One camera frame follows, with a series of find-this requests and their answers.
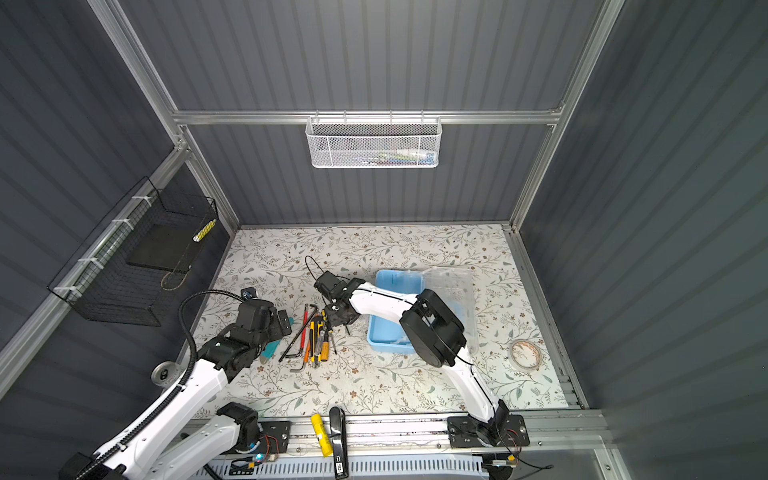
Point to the black wire basket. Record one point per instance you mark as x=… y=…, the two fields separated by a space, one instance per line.
x=133 y=271

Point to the white wire mesh basket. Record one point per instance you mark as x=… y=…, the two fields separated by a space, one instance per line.
x=374 y=145

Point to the clear handle screwdriver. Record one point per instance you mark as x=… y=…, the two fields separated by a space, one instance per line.
x=331 y=340

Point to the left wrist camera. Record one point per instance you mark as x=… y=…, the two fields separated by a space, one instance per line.
x=248 y=293

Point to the yellow tube in basket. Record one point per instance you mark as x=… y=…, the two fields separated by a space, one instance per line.
x=204 y=231

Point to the black handle tool on rail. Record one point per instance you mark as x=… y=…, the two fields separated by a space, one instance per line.
x=338 y=440

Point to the black yellow screwdriver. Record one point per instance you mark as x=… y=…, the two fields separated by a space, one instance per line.
x=325 y=341

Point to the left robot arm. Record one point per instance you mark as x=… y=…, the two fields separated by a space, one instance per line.
x=149 y=448

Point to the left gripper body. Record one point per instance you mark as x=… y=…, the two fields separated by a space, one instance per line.
x=275 y=331

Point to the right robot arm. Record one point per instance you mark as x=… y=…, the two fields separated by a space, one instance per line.
x=436 y=334

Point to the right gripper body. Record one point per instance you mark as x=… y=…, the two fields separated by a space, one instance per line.
x=334 y=316

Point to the teal flat tool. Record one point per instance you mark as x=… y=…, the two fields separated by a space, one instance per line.
x=269 y=351

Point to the yellow marker on rail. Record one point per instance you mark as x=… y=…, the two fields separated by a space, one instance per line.
x=321 y=435

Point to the black pad in basket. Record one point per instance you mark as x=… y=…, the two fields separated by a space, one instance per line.
x=166 y=248

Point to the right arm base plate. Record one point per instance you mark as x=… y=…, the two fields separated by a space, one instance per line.
x=467 y=432

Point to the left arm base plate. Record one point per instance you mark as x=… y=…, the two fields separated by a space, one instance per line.
x=269 y=437

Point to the clear tape roll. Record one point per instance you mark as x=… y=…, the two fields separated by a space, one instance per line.
x=525 y=356

